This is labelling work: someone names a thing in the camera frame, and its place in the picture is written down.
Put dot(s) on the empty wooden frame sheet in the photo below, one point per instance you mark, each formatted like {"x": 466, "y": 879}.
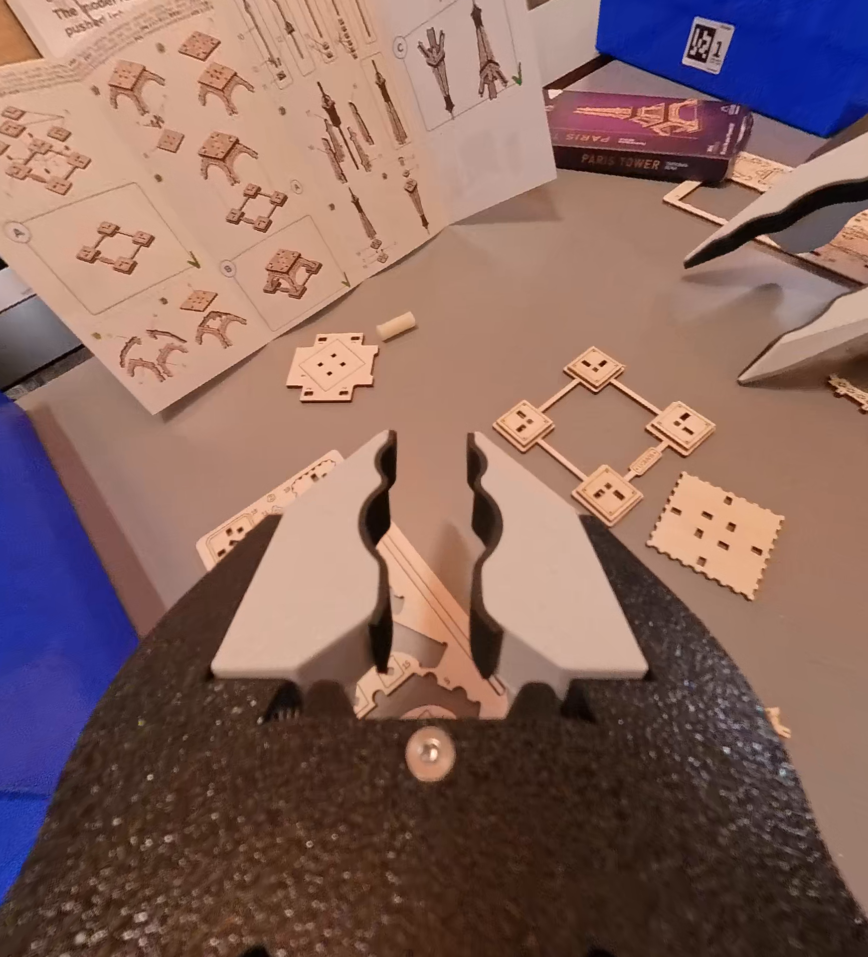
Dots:
{"x": 766, "y": 176}

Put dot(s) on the grey desk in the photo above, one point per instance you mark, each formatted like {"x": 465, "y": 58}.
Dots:
{"x": 516, "y": 299}

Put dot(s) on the serrated square wooden plate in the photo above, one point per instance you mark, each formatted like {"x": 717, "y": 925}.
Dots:
{"x": 665, "y": 534}

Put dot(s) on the cross-shaped wooden plate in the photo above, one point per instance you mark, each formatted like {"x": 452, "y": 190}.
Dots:
{"x": 314, "y": 381}

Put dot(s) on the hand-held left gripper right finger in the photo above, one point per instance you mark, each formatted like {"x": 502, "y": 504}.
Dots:
{"x": 561, "y": 598}

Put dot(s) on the blue tagged storage bin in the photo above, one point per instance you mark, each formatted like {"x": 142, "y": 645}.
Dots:
{"x": 815, "y": 60}

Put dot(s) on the white marker sticker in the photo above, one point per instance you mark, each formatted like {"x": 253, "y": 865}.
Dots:
{"x": 707, "y": 45}

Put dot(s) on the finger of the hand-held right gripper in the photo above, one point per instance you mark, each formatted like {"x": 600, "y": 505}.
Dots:
{"x": 837, "y": 168}
{"x": 852, "y": 321}

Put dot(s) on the small wooden tag piece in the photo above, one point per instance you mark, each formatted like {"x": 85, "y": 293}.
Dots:
{"x": 778, "y": 724}

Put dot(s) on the dark purple product box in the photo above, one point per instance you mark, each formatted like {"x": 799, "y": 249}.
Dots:
{"x": 628, "y": 161}

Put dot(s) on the wooden parts sheet with arches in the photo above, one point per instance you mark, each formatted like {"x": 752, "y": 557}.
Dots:
{"x": 419, "y": 590}

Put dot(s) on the cream wax stick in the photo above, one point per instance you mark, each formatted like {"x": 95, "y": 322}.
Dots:
{"x": 396, "y": 327}

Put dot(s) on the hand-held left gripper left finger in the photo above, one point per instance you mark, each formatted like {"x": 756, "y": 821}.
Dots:
{"x": 299, "y": 583}

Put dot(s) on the folded paper instruction sheet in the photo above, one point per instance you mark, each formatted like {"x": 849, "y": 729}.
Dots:
{"x": 478, "y": 149}

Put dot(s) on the wooden four-square base frame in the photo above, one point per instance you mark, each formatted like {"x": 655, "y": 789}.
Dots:
{"x": 523, "y": 425}

